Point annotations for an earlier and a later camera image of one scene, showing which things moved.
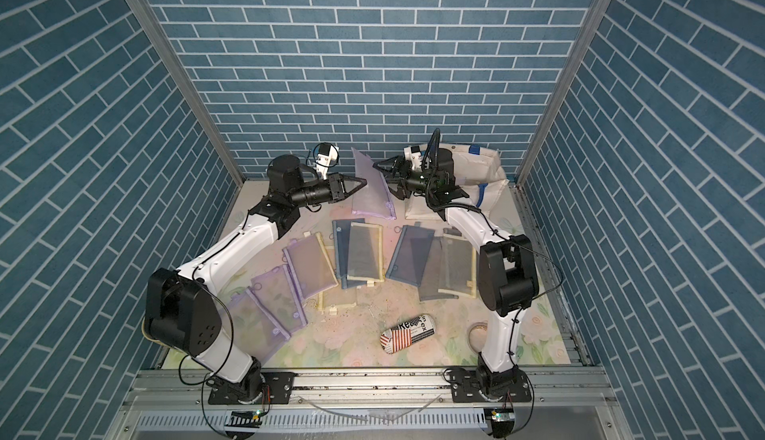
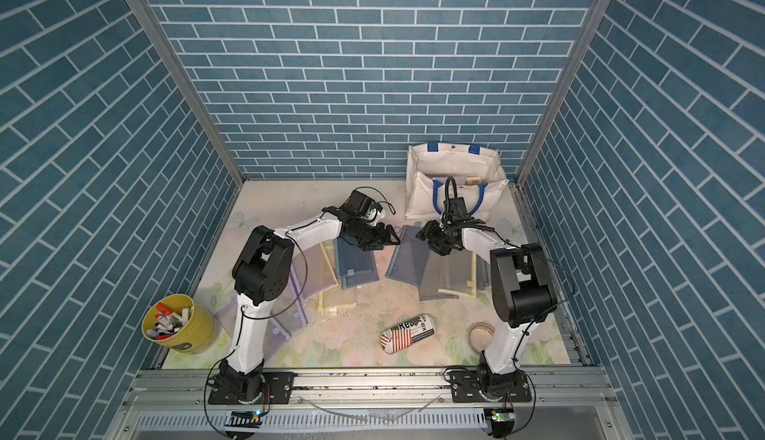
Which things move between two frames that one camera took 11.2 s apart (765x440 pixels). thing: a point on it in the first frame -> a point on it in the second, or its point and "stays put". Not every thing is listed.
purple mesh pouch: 254,327 stays put
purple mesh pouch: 309,266 stays put
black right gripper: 402,168 -> 428,232
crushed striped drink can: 401,335 stays put
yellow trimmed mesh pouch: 449,272 stays put
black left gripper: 333,186 -> 380,240
